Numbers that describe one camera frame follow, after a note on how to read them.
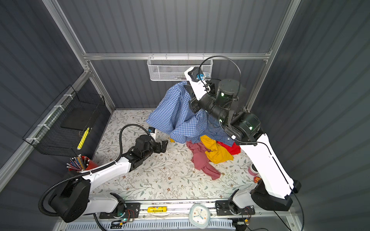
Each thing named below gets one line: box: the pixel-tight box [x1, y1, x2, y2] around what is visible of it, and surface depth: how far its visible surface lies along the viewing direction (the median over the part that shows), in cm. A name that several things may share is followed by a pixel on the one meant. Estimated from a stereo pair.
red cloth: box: [216, 141, 242, 155], surface depth 94 cm
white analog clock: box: [188, 203, 211, 230], surface depth 71 cm
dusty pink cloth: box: [185, 140, 222, 181], surface depth 91 cm
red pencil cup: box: [66, 154, 99, 172], surface depth 78 cm
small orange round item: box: [253, 176, 262, 184], surface depth 85 cm
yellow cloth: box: [200, 134, 234, 164], surface depth 92 cm
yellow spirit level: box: [147, 206, 168, 213], surface depth 74 cm
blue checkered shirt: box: [146, 80, 236, 146], surface depth 58 cm
